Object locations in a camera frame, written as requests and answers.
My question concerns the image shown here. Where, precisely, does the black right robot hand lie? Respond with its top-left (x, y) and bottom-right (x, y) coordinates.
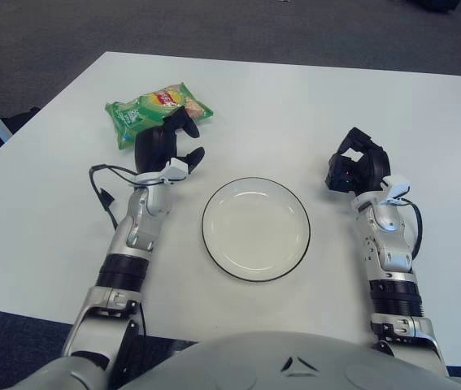
top-left (324, 127), bottom-right (392, 195)

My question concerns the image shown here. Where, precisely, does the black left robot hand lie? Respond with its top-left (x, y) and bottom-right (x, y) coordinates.
top-left (133, 106), bottom-right (206, 174)

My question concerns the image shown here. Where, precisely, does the green potato chips bag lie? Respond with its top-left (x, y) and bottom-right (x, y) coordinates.
top-left (105, 81), bottom-right (215, 151)

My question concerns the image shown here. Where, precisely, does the white plate black rim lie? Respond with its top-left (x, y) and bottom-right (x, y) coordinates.
top-left (201, 175), bottom-right (311, 282)

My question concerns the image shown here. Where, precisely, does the black bag on floor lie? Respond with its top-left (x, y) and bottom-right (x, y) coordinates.
top-left (0, 106), bottom-right (42, 147)

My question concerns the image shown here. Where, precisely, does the dark object on carpet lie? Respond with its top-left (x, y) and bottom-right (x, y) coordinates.
top-left (404, 0), bottom-right (459, 7)

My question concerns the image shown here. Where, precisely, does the grey robot torso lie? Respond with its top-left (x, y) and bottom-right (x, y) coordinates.
top-left (10, 331), bottom-right (461, 390)

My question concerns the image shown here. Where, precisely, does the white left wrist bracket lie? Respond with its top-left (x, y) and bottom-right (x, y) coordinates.
top-left (134, 158), bottom-right (189, 186)

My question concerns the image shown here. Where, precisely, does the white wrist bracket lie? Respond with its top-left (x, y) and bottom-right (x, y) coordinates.
top-left (380, 175), bottom-right (412, 204)
top-left (134, 158), bottom-right (189, 186)

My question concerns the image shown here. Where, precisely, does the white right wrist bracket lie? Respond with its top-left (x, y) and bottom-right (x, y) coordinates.
top-left (380, 175), bottom-right (412, 204)

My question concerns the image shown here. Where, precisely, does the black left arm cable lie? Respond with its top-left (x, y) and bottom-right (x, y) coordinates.
top-left (89, 162), bottom-right (148, 231)

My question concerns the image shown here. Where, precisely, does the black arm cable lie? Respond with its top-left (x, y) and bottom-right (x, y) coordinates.
top-left (89, 162), bottom-right (148, 231)
top-left (400, 198), bottom-right (424, 261)

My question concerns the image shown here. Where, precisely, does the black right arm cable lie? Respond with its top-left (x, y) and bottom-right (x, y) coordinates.
top-left (400, 198), bottom-right (424, 261)

